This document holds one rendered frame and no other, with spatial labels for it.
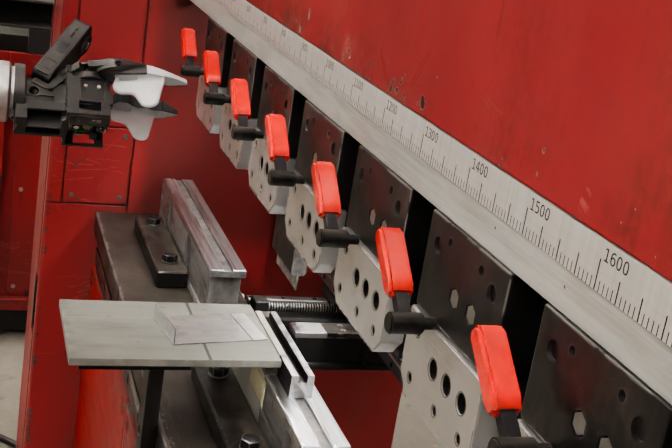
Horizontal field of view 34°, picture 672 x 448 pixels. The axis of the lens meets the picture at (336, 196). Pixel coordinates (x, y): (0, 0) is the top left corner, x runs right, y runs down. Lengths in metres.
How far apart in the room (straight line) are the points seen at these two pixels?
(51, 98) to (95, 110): 0.06
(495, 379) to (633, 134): 0.19
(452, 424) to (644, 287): 0.26
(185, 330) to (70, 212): 0.87
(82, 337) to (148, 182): 0.91
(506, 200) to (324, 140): 0.43
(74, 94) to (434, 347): 0.65
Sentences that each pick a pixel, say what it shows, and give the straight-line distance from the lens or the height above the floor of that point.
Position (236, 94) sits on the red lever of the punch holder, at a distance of 1.46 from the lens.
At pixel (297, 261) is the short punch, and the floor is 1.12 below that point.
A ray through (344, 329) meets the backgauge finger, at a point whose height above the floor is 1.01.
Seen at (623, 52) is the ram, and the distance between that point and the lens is 0.70.
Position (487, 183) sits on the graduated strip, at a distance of 0.84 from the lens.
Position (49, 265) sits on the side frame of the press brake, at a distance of 2.32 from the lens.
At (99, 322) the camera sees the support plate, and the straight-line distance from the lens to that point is 1.46.
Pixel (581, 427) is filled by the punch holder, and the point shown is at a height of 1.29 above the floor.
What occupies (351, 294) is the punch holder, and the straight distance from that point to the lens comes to 1.09.
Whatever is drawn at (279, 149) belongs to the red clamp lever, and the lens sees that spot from 1.26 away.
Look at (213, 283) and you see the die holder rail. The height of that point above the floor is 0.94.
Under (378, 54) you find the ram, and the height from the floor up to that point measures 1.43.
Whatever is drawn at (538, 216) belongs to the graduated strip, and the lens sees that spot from 0.77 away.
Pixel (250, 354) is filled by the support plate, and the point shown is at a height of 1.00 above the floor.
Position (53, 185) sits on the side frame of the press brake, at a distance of 2.26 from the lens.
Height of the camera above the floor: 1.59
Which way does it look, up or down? 16 degrees down
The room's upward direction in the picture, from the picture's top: 9 degrees clockwise
